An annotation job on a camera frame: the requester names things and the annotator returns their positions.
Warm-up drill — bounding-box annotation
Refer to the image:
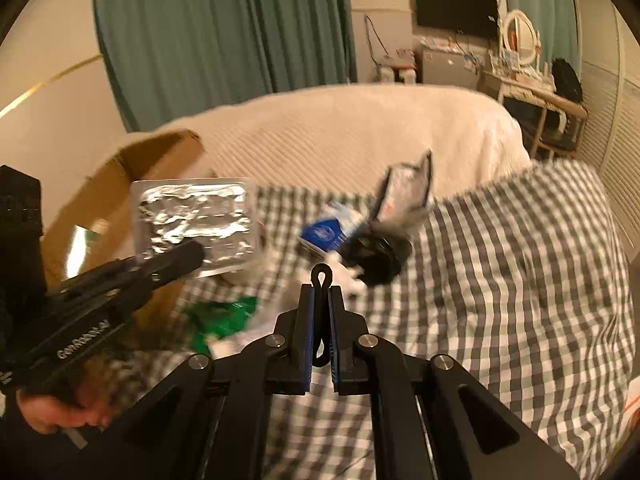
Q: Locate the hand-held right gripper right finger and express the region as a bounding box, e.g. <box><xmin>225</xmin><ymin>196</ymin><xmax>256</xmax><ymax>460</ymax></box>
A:
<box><xmin>326</xmin><ymin>284</ymin><xmax>581</xmax><ymax>480</ymax></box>

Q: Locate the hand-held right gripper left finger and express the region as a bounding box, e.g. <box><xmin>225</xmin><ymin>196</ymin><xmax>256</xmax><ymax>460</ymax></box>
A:
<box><xmin>70</xmin><ymin>284</ymin><xmax>321</xmax><ymax>480</ymax></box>

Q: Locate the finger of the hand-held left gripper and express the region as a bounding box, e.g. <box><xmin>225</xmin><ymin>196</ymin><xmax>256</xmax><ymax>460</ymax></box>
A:
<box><xmin>54</xmin><ymin>263</ymin><xmax>202</xmax><ymax>322</ymax></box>
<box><xmin>59</xmin><ymin>239</ymin><xmax>206</xmax><ymax>297</ymax></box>

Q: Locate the silver blister pack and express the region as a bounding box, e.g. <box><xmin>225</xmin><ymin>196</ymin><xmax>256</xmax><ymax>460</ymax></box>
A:
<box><xmin>130</xmin><ymin>177</ymin><xmax>261</xmax><ymax>281</ymax></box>

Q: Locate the green medicine box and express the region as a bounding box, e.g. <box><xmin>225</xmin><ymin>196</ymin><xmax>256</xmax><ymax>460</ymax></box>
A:
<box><xmin>182</xmin><ymin>296</ymin><xmax>261</xmax><ymax>356</ymax></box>

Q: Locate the blue tissue pack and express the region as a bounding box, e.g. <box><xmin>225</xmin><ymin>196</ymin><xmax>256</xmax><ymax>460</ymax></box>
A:
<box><xmin>298</xmin><ymin>200</ymin><xmax>371</xmax><ymax>261</ymax></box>

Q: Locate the brown cardboard box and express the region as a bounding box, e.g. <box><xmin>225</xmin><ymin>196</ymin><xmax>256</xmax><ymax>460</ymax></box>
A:
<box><xmin>42</xmin><ymin>129</ymin><xmax>221</xmax><ymax>341</ymax></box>

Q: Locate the person's left forearm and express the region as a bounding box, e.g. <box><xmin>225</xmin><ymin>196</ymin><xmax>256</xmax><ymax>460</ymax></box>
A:
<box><xmin>0</xmin><ymin>400</ymin><xmax>86</xmax><ymax>480</ymax></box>

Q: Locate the person's left hand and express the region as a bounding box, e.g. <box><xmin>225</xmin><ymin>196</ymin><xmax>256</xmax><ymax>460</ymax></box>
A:
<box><xmin>15</xmin><ymin>385</ymin><xmax>116</xmax><ymax>436</ymax></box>

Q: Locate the checkered cloth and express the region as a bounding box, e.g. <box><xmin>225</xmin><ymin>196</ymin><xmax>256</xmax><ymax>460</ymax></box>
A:
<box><xmin>115</xmin><ymin>160</ymin><xmax>636</xmax><ymax>480</ymax></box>

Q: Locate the white bedspread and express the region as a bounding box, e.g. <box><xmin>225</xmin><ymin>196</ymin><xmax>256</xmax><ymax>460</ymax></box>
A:
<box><xmin>125</xmin><ymin>84</ymin><xmax>531</xmax><ymax>201</ymax></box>

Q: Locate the wide green curtain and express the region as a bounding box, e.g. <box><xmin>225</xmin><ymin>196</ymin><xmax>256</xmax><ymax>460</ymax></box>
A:
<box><xmin>92</xmin><ymin>0</ymin><xmax>358</xmax><ymax>133</ymax></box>

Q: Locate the grey mini fridge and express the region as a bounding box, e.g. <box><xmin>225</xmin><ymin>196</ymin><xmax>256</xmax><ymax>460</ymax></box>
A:
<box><xmin>419</xmin><ymin>44</ymin><xmax>483</xmax><ymax>89</ymax></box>

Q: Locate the black television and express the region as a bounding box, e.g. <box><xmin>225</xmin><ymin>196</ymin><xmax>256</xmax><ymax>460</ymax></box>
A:
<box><xmin>414</xmin><ymin>0</ymin><xmax>500</xmax><ymax>41</ymax></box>

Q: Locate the black backpack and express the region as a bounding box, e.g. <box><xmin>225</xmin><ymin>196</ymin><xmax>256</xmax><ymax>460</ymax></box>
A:
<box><xmin>550</xmin><ymin>57</ymin><xmax>584</xmax><ymax>104</ymax></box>

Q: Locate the oval white mirror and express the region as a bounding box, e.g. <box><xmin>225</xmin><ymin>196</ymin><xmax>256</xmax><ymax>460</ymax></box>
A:
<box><xmin>501</xmin><ymin>10</ymin><xmax>541</xmax><ymax>69</ymax></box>

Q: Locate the white louvered wardrobe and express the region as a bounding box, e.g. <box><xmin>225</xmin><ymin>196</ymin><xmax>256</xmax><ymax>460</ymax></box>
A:
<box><xmin>572</xmin><ymin>0</ymin><xmax>640</xmax><ymax>256</ymax></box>

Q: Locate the black wall cable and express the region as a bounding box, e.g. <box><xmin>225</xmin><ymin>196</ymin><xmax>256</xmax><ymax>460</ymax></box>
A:
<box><xmin>364</xmin><ymin>14</ymin><xmax>389</xmax><ymax>62</ymax></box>

